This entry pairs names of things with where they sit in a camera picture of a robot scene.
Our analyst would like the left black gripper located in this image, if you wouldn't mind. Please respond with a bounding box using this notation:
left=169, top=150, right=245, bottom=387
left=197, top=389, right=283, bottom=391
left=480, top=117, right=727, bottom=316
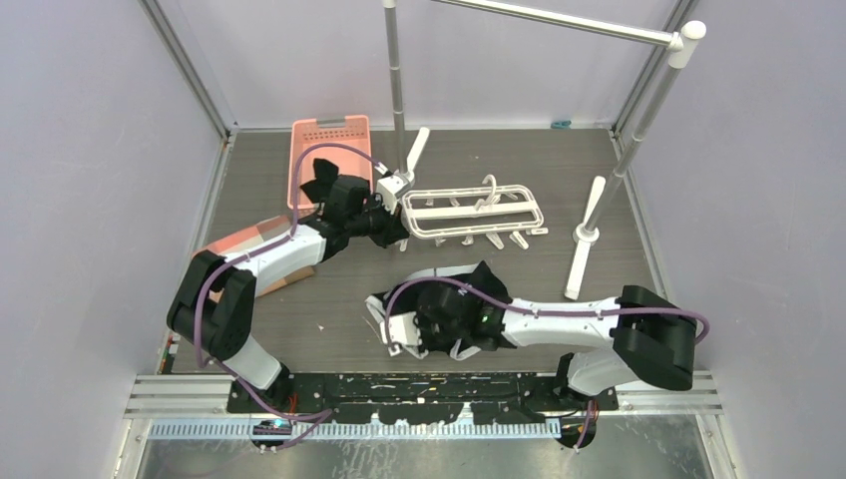
left=346, top=192, right=407, bottom=249

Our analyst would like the white clip hanger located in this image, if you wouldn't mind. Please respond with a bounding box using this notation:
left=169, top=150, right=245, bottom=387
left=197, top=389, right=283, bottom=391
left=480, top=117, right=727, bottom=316
left=400, top=175, right=549, bottom=250

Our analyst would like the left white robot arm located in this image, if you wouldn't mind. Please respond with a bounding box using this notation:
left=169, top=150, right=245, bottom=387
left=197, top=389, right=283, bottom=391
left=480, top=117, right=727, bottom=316
left=166, top=174, right=413, bottom=412

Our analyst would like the aluminium frame post left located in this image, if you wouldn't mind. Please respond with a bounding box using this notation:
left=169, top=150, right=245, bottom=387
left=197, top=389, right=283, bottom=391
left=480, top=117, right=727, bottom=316
left=139, top=0, right=235, bottom=139

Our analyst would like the aluminium frame post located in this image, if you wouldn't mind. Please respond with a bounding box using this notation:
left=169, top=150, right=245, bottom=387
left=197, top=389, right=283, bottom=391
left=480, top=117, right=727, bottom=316
left=612, top=0, right=699, bottom=140
left=139, top=0, right=235, bottom=139

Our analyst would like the black garment in basket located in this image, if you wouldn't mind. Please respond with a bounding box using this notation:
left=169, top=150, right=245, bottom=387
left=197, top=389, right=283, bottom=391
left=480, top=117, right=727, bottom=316
left=300, top=158, right=339, bottom=204

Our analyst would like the black boxer briefs white trim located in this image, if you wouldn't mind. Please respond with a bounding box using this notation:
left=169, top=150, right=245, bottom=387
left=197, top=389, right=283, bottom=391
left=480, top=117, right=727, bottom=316
left=365, top=261, right=517, bottom=361

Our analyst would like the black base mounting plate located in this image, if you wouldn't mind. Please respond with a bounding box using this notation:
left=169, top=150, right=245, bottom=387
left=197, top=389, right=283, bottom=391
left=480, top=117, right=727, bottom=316
left=265, top=372, right=587, bottom=425

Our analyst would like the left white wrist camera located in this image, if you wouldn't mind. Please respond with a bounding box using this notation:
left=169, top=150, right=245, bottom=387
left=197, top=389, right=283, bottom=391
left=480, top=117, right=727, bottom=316
left=376, top=173, right=414, bottom=215

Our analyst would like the aluminium frame post right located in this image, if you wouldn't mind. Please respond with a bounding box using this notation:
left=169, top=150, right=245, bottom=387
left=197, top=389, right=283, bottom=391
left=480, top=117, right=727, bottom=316
left=612, top=0, right=699, bottom=140

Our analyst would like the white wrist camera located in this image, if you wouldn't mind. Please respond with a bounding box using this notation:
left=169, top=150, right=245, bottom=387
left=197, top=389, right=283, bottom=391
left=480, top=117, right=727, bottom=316
left=384, top=312, right=422, bottom=349
left=376, top=173, right=414, bottom=215

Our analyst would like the pink checked cloth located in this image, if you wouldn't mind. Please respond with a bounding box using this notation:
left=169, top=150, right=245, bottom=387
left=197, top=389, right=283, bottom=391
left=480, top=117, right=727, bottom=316
left=192, top=215, right=317, bottom=304

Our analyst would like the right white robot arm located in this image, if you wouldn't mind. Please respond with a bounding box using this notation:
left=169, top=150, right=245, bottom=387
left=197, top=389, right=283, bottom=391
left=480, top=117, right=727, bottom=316
left=396, top=280, right=698, bottom=410

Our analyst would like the silver clothes rack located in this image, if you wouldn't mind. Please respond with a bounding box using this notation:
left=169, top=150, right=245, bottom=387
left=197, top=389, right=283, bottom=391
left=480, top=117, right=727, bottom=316
left=409, top=1, right=706, bottom=300

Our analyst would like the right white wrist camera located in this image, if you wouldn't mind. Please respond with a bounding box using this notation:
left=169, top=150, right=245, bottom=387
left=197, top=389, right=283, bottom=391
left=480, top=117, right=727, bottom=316
left=384, top=312, right=422, bottom=349

